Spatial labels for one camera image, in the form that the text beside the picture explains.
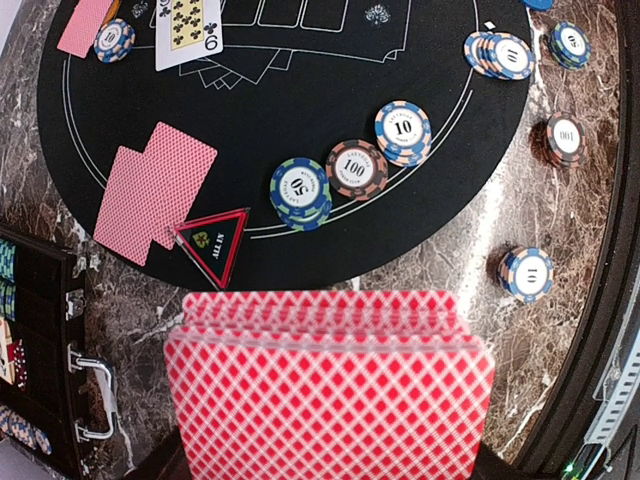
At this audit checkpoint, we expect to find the black poker chip case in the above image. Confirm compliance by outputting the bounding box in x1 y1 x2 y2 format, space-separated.
1 226 117 479

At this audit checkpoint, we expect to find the round black poker mat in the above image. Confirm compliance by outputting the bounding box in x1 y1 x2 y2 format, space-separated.
37 1 530 290

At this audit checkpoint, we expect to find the white cable duct strip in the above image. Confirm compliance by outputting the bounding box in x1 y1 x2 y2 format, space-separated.
584 328 639 447

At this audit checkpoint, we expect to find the teal chip row left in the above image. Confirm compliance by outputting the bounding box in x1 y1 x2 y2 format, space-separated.
0 239 16 282

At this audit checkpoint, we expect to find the white blue chip top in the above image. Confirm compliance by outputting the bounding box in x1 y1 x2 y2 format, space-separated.
94 18 136 63

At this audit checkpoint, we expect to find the boxed card deck in case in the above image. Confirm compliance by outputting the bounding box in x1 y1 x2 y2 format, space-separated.
0 318 15 384

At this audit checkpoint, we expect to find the teal chip row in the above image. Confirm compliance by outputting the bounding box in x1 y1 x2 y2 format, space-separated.
0 279 16 321
0 239 16 282

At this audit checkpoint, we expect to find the red dice set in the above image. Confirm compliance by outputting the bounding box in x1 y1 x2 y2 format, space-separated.
11 339 28 392

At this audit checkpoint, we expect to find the red triangular all-in button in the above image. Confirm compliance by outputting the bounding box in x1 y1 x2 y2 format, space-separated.
173 207 250 291

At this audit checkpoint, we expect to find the orange chip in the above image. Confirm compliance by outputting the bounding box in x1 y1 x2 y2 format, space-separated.
325 139 389 201

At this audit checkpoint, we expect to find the blue small blind button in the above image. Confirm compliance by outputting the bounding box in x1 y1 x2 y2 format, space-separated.
521 0 554 12

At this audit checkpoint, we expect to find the teal chip row right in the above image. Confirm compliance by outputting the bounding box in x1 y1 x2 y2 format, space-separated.
0 279 16 321

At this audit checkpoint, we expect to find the red card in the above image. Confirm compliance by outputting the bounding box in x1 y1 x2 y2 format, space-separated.
57 0 113 58
144 122 217 250
93 146 171 266

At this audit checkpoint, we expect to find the red playing card deck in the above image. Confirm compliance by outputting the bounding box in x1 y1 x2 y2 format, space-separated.
165 291 495 479

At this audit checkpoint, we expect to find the blue tan chip row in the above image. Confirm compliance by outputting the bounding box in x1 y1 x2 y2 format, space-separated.
0 405 53 455

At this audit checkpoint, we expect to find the brown white chip stack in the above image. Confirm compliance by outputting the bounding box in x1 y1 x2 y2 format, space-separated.
545 111 588 169

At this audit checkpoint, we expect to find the blue white chip stack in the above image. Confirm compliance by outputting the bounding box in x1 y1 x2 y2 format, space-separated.
496 247 554 304

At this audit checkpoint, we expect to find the face-up nine of clubs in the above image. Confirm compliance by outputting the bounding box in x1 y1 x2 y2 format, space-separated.
155 0 223 71

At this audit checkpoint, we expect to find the white blue chip bottom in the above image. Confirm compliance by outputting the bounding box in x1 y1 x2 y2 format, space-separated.
463 31 535 80

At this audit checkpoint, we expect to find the teal blue chip stack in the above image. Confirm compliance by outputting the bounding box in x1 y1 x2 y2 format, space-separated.
548 21 592 70

